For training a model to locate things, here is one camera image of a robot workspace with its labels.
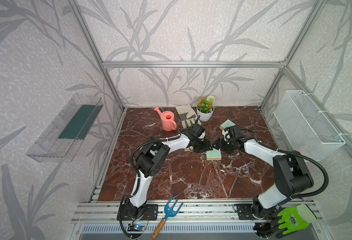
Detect pink watering can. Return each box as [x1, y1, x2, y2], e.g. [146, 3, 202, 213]
[154, 107, 177, 132]

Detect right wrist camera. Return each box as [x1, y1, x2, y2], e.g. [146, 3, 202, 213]
[222, 130, 231, 141]

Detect grey work gloves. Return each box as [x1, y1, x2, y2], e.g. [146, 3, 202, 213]
[176, 105, 198, 129]

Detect white wire mesh basket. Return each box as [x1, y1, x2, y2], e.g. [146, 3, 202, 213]
[274, 90, 345, 161]

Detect small circuit board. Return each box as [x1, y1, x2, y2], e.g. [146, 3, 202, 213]
[128, 223, 147, 232]

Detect clear plastic wall shelf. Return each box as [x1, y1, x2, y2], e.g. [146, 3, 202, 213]
[26, 94, 104, 163]

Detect mint drawer jewelry box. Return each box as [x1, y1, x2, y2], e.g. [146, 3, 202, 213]
[206, 148, 222, 161]

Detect blue garden fork wooden handle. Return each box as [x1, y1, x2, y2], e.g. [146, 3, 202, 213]
[151, 196, 183, 240]

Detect potted plant white pot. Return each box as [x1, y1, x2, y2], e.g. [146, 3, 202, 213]
[196, 95, 215, 122]

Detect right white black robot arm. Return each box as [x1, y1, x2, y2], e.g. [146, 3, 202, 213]
[213, 125, 329, 213]

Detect green black garden glove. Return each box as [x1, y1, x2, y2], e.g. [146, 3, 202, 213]
[270, 204, 317, 239]

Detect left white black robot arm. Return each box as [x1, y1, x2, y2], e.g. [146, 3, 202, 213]
[122, 122, 212, 217]

